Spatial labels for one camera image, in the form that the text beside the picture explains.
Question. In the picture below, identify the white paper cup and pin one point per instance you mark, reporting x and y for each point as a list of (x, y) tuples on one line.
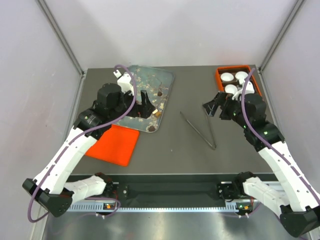
[(241, 75), (227, 77), (230, 89)]

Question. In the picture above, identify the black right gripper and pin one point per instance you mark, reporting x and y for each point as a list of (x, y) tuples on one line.
[(223, 99)]

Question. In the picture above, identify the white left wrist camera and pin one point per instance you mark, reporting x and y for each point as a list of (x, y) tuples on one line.
[(125, 82)]

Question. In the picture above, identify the aluminium slotted rail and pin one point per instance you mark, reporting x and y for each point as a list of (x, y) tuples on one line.
[(99, 206)]

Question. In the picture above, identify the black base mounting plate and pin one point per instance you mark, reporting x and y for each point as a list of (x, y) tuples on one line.
[(172, 190)]

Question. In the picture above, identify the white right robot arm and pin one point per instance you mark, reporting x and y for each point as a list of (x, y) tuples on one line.
[(298, 209)]

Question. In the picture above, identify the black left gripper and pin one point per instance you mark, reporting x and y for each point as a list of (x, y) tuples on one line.
[(145, 110)]

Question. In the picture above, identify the dark truffle chocolate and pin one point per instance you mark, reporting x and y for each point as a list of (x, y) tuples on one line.
[(151, 129)]

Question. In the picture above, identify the orange box lid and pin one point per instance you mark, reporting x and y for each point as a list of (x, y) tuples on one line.
[(116, 146)]

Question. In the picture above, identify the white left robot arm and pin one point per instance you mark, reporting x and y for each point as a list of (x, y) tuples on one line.
[(50, 187)]

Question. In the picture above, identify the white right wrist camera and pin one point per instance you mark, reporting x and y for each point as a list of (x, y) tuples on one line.
[(248, 89)]

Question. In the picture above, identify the orange chocolate box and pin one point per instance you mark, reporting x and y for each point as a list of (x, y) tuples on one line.
[(231, 69)]

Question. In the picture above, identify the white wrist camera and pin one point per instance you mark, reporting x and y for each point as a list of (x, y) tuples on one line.
[(125, 82), (248, 89)]

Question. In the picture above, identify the metal serving tongs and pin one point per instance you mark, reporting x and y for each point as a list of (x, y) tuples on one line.
[(211, 141)]

